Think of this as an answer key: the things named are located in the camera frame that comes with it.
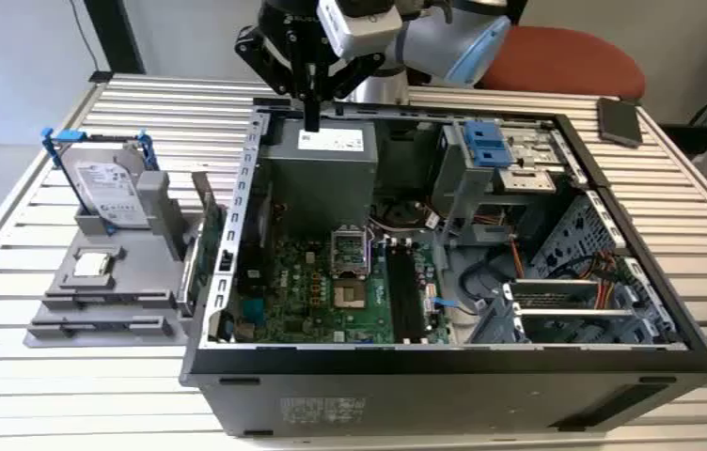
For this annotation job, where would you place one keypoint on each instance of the blue-grey disk bay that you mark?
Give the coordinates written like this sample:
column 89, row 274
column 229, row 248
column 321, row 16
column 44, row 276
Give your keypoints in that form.
column 554, row 312

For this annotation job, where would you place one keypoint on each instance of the round bronze component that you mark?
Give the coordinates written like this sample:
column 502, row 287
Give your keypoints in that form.
column 407, row 212

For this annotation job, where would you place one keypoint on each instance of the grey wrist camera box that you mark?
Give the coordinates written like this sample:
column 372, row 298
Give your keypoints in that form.
column 363, row 23

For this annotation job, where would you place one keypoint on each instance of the red chair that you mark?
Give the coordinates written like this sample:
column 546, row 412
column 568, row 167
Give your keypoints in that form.
column 567, row 61

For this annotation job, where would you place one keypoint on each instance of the silver CPU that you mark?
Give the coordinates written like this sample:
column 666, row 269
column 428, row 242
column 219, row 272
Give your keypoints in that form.
column 90, row 265

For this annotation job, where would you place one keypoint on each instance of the thin locking lever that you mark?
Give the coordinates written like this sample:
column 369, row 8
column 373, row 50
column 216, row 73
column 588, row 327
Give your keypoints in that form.
column 371, row 256

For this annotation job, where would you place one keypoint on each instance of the grey parts rack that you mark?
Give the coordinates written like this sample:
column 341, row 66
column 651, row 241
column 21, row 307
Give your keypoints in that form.
column 133, row 263

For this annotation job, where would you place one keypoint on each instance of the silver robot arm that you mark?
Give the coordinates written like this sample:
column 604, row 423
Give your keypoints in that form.
column 428, row 47

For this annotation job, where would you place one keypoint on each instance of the black PC case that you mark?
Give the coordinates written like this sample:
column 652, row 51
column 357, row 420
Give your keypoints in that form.
column 391, row 399

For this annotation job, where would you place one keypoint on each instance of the grey power supply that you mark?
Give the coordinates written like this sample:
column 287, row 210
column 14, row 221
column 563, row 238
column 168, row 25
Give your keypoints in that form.
column 321, row 188

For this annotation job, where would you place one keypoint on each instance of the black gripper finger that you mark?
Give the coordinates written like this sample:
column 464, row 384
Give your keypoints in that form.
column 353, row 75
column 265, row 61

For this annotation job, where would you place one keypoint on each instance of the black corner bracket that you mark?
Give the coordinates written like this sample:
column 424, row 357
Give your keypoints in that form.
column 101, row 77

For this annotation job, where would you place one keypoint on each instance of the grey metal drive bay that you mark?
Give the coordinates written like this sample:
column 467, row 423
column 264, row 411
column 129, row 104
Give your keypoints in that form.
column 472, row 188

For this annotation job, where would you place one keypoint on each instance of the green graphics card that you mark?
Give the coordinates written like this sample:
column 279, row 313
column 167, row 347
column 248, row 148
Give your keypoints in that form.
column 209, row 244

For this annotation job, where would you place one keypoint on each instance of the black metal post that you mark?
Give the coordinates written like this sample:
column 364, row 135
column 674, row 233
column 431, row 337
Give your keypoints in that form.
column 117, row 37

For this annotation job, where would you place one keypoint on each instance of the hard disk in blue carrier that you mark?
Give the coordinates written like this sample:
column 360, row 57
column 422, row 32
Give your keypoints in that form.
column 102, row 188

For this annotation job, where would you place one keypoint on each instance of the black phone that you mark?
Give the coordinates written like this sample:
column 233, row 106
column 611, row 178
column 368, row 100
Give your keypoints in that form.
column 618, row 122

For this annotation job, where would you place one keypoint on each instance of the black RAM slot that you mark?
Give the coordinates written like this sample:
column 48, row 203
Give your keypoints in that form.
column 408, row 291
column 394, row 291
column 400, row 291

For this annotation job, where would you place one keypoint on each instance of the green motherboard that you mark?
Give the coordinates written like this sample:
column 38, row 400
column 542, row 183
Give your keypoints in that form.
column 303, row 324

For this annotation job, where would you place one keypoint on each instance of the CPU socket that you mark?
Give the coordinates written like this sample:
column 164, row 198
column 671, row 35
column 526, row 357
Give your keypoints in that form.
column 349, row 295

